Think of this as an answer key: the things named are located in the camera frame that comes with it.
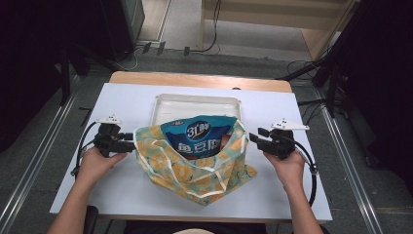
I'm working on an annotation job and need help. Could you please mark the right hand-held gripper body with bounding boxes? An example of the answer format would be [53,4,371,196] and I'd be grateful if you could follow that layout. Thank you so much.
[259,119,310,160]

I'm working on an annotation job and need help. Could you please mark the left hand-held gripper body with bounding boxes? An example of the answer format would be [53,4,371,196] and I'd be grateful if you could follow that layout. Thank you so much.
[93,115,124,159]

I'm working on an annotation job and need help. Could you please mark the blue snack packet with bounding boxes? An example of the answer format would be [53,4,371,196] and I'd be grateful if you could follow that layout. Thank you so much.
[160,115,238,160]

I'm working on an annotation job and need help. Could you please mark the white plastic tray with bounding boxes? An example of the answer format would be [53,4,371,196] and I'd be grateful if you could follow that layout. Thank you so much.
[149,93,243,131]

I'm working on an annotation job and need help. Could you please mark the lemon print cloth bag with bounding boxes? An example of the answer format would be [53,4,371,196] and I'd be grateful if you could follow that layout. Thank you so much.
[133,120,258,207]

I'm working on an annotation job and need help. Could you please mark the person's right hand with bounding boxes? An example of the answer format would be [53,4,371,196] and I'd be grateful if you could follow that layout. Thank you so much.
[263,149,306,193]

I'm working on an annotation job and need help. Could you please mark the person's left hand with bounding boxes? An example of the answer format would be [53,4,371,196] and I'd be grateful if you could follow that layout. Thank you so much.
[76,146,129,189]

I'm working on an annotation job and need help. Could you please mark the black metal stand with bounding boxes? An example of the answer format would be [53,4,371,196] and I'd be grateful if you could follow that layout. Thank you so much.
[59,45,73,106]

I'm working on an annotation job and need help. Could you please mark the black tripod stand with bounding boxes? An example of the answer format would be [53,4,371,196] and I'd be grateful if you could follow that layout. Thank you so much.
[276,0,364,118]

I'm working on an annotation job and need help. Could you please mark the wooden table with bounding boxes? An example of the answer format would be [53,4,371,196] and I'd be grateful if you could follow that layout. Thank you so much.
[96,71,333,225]

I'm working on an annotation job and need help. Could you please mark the person's dark trousers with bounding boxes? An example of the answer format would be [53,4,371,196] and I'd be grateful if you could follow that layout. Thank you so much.
[83,205,267,234]

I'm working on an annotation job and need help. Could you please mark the dark cabinet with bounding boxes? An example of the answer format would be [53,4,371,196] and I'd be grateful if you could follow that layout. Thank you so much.
[100,0,145,61]

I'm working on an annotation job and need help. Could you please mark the light wooden shelf unit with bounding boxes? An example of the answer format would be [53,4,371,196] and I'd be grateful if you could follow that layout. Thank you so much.
[199,0,358,61]

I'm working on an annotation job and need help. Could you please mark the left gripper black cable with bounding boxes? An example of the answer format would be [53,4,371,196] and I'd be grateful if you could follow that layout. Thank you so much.
[71,121,98,178]

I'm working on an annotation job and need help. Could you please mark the metal floor rail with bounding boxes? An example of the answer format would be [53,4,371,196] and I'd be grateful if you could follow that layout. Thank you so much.
[316,94,384,234]
[0,76,82,234]

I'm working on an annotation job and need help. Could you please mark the black floor cables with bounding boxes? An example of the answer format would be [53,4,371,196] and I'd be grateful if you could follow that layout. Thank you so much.
[286,59,325,125]

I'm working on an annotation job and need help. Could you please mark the white floor cable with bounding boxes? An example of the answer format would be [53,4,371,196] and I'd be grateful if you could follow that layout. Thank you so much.
[120,45,144,72]

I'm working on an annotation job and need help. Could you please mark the black hanging cable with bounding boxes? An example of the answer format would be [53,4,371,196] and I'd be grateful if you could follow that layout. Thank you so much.
[189,0,222,55]

